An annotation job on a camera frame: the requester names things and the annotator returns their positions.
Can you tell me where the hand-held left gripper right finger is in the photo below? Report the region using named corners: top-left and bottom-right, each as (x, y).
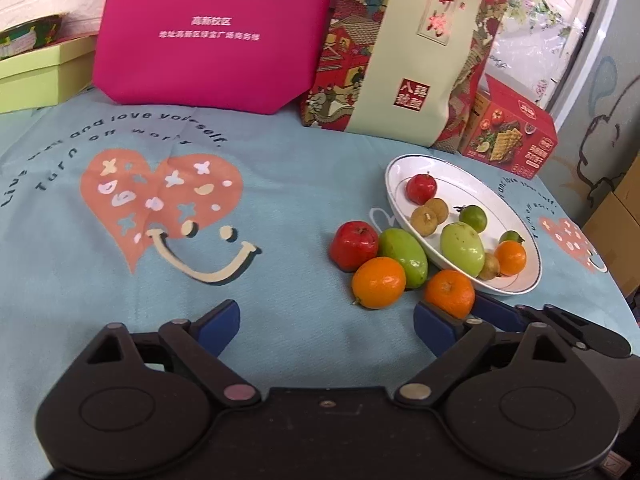
top-left (394, 301), bottom-right (569, 408)

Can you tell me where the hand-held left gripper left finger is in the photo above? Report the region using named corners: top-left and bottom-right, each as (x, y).
top-left (85, 299), bottom-right (263, 408)

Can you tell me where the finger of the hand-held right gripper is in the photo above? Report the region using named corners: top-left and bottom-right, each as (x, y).
top-left (472, 294), bottom-right (633, 359)

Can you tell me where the orange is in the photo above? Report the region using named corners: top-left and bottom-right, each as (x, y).
top-left (351, 256), bottom-right (407, 310)
top-left (494, 241), bottom-right (527, 277)
top-left (424, 269), bottom-right (476, 320)

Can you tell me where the brown longan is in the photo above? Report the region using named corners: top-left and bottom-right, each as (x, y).
top-left (424, 197), bottom-right (449, 224)
top-left (477, 252), bottom-right (501, 281)
top-left (410, 206), bottom-right (437, 237)

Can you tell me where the green mango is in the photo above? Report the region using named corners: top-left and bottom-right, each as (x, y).
top-left (440, 221), bottom-right (486, 278)
top-left (377, 228), bottom-right (429, 289)

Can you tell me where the white plate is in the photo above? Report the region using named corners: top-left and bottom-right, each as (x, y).
top-left (384, 154), bottom-right (543, 296)

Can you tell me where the small red apple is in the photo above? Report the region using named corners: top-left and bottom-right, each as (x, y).
top-left (406, 172), bottom-right (438, 206)
top-left (329, 221), bottom-right (380, 272)

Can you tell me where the blue printed tablecloth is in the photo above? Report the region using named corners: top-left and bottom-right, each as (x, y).
top-left (0, 85), bottom-right (636, 480)

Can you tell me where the cardboard box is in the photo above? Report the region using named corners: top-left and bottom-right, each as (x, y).
top-left (612, 155), bottom-right (640, 221)
top-left (582, 192), bottom-right (640, 301)

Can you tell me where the red cracker box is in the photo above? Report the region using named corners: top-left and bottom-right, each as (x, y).
top-left (459, 74), bottom-right (558, 180)

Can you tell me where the pale cartoon printed panel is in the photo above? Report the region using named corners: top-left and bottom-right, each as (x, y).
top-left (545, 0), bottom-right (640, 231)

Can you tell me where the pink tote bag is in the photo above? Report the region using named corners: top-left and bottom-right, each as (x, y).
top-left (91, 0), bottom-right (346, 120)

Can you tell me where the red printed gift bag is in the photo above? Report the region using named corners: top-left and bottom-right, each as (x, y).
top-left (300, 0), bottom-right (518, 155)

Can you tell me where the floral plastic sheet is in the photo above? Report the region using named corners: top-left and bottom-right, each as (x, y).
top-left (487, 0), bottom-right (601, 106)

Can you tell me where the light green box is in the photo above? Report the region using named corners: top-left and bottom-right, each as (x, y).
top-left (0, 35), bottom-right (98, 115)

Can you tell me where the green patterned bowl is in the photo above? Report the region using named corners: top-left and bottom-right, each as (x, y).
top-left (0, 14), bottom-right (66, 60)

